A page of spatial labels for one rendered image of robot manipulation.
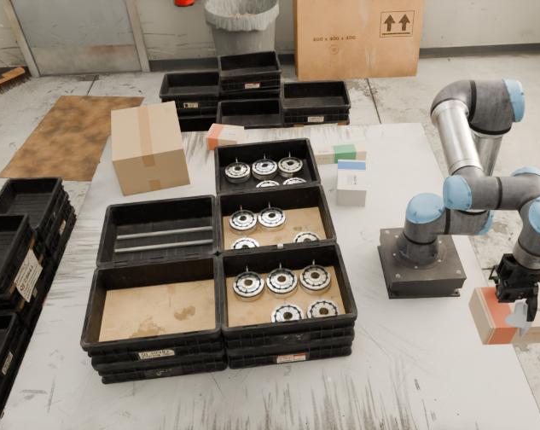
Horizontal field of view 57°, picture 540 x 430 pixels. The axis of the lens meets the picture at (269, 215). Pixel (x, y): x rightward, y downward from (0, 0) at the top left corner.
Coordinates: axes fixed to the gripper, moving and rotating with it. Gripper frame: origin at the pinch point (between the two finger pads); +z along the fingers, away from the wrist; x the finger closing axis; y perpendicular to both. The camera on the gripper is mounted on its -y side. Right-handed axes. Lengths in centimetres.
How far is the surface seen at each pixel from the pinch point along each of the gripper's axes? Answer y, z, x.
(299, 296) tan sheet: 51, 27, -27
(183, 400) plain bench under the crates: 88, 40, 1
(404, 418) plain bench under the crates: 22.6, 40.2, 8.3
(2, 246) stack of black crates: 186, 60, -86
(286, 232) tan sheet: 54, 27, -56
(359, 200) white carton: 23, 37, -82
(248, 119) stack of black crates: 75, 73, -202
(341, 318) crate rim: 39.8, 17.2, -11.2
